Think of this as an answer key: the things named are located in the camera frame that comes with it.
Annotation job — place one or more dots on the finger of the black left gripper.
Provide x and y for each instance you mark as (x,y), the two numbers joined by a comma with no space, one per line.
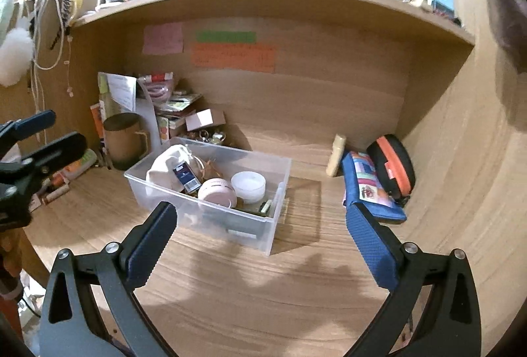
(53,156)
(14,131)

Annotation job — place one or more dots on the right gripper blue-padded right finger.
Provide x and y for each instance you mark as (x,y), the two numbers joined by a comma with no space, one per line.
(432,308)

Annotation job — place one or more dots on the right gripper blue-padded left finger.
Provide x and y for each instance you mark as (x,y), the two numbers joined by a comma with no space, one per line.
(90,308)

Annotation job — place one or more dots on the blue staples box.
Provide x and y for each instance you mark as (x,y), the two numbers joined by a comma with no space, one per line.
(187,178)

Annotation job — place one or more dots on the white orange lotion tube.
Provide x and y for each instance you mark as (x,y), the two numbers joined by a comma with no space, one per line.
(79,167)

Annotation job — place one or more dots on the orange booklet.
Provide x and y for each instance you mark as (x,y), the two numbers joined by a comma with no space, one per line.
(97,117)

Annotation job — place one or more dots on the red white lip balm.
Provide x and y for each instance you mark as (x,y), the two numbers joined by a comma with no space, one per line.
(52,196)

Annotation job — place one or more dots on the brown mug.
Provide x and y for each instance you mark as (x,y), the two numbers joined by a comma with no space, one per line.
(125,140)

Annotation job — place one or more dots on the white paper sheet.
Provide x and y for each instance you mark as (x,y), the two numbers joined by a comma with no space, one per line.
(120,93)

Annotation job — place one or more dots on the white fluffy pompom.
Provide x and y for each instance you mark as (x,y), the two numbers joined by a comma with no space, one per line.
(16,56)

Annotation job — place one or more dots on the fruit sticker sheet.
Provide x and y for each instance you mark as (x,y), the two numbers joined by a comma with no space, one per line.
(164,128)

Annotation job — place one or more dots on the pink white small box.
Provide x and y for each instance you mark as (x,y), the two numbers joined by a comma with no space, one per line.
(205,119)

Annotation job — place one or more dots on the pink sticky note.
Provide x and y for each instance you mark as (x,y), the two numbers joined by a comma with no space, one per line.
(163,39)

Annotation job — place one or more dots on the bowl of small trinkets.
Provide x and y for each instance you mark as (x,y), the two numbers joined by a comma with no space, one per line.
(210,136)

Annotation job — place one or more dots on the pink round compact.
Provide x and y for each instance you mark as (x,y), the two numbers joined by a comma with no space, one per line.
(217,191)

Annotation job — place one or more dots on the black orange zip case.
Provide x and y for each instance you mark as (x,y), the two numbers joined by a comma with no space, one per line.
(393,167)

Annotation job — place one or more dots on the clear plastic storage bin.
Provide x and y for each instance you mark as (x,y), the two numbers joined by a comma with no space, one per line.
(253,225)

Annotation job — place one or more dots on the white round container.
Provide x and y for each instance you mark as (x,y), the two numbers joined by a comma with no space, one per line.
(249,186)

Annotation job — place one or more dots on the orange sticky note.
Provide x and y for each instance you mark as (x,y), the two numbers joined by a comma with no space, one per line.
(244,57)

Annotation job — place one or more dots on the green sticky note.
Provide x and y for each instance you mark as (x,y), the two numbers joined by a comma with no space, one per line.
(226,37)

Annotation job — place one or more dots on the small cream lotion bottle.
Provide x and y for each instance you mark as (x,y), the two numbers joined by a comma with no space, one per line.
(337,152)

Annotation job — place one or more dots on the pink coiled cable bag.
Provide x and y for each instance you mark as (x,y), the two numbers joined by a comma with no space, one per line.
(158,87)

